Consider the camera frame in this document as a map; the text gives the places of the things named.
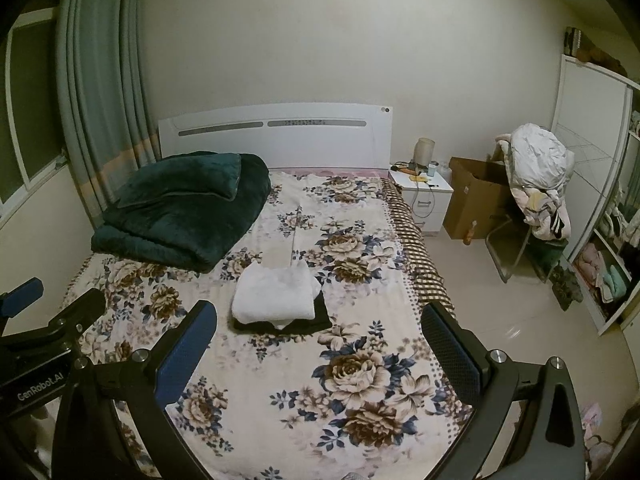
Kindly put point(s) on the pink cloth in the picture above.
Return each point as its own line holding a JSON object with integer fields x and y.
{"x": 600, "y": 435}

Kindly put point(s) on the cardboard box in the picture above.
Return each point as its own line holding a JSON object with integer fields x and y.
{"x": 470, "y": 200}

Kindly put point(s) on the white garment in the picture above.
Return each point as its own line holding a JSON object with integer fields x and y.
{"x": 275, "y": 295}

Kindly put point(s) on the metal chair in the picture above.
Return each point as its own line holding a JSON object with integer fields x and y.
{"x": 550, "y": 252}

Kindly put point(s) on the pink folded clothes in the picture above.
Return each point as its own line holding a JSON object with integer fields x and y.
{"x": 590, "y": 265}

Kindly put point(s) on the brown checked sheet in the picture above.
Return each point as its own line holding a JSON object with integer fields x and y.
{"x": 415, "y": 245}

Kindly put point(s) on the floral bedsheet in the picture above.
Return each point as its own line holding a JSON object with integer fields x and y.
{"x": 280, "y": 385}

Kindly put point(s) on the black folded garment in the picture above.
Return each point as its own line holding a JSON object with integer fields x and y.
{"x": 320, "y": 317}

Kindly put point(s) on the pile of clothes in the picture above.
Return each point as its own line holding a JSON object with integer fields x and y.
{"x": 547, "y": 220}

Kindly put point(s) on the orange bottle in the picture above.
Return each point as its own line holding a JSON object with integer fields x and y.
{"x": 469, "y": 234}

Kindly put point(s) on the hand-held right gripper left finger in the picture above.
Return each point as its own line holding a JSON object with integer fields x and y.
{"x": 187, "y": 350}

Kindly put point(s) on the white puffy jacket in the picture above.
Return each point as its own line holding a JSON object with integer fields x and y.
{"x": 535, "y": 155}

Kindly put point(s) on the small white jar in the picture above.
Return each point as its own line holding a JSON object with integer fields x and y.
{"x": 433, "y": 169}

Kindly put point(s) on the white nightstand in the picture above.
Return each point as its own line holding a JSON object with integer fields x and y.
{"x": 425, "y": 205}

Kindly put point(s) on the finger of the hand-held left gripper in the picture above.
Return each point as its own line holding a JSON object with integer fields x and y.
{"x": 22, "y": 294}
{"x": 85, "y": 305}

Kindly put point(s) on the grey-green curtain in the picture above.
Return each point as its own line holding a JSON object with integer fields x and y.
{"x": 100, "y": 85}

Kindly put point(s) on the pink sheet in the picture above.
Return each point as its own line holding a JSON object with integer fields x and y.
{"x": 340, "y": 173}

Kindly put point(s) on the window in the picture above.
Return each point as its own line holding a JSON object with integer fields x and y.
{"x": 30, "y": 110}

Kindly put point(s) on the brown bundle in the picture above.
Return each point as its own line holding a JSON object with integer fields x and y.
{"x": 595, "y": 55}

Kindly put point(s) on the dark green blanket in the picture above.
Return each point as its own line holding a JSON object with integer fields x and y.
{"x": 175, "y": 210}

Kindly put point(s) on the white headboard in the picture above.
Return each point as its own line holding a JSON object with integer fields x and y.
{"x": 325, "y": 145}

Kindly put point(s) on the white wardrobe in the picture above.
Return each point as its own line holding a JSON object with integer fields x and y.
{"x": 585, "y": 125}

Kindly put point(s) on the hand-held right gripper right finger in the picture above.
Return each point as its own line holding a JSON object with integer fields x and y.
{"x": 450, "y": 355}

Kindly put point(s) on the mint folded clothes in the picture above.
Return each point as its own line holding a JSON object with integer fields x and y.
{"x": 615, "y": 285}

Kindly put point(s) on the beige table lamp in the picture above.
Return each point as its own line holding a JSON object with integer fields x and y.
{"x": 424, "y": 152}

